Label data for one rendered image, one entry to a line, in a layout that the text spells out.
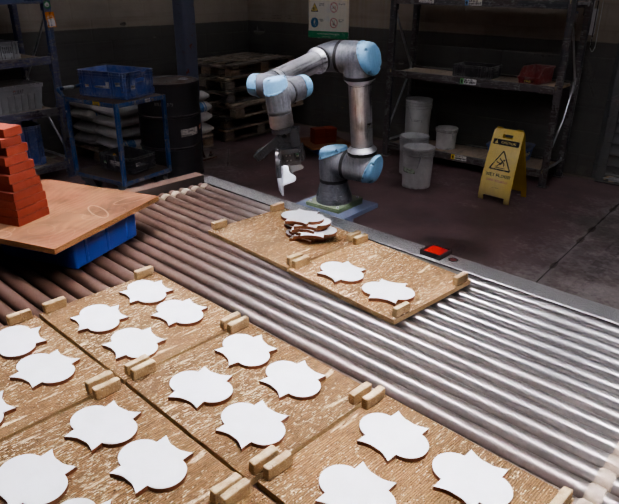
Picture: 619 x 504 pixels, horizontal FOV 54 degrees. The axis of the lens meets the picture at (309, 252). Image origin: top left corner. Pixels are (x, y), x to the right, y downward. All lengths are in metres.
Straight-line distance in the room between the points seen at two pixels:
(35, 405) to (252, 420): 0.45
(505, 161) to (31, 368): 4.54
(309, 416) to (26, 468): 0.52
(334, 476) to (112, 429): 0.43
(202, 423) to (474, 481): 0.52
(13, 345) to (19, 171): 0.63
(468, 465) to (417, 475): 0.09
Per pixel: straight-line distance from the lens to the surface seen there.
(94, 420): 1.29
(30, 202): 2.05
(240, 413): 1.25
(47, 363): 1.49
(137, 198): 2.18
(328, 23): 7.75
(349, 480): 1.11
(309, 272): 1.81
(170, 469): 1.15
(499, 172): 5.46
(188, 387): 1.33
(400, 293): 1.69
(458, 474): 1.15
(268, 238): 2.05
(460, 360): 1.49
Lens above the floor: 1.73
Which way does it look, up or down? 24 degrees down
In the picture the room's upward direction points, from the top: 1 degrees clockwise
